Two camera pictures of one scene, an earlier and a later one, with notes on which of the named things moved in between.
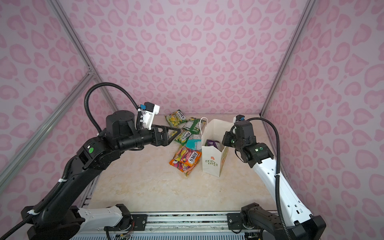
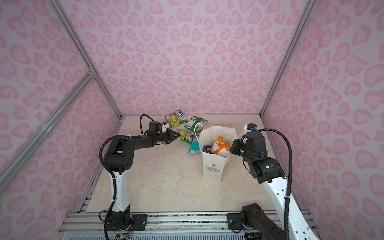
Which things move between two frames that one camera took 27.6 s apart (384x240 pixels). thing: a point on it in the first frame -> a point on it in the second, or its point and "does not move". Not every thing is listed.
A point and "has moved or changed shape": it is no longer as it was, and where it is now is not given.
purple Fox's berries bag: [216, 144] -> [207, 148]
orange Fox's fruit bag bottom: [183, 167] -> [220, 147]
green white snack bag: [194, 125] does not move
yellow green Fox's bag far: [176, 118] does not move
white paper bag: [214, 158] has moved or changed shape
